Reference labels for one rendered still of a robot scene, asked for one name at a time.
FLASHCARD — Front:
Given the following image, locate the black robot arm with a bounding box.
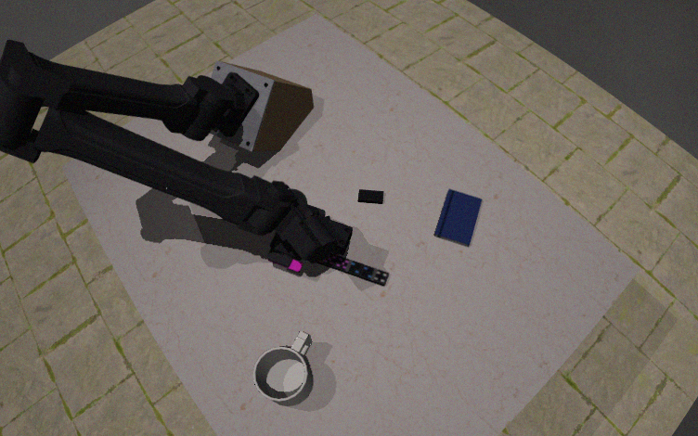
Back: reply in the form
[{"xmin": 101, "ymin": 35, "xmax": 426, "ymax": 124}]
[{"xmin": 0, "ymin": 40, "xmax": 353, "ymax": 263}]

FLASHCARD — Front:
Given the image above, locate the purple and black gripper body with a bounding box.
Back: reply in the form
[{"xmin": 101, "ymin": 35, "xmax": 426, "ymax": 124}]
[{"xmin": 267, "ymin": 206, "xmax": 326, "ymax": 267}]

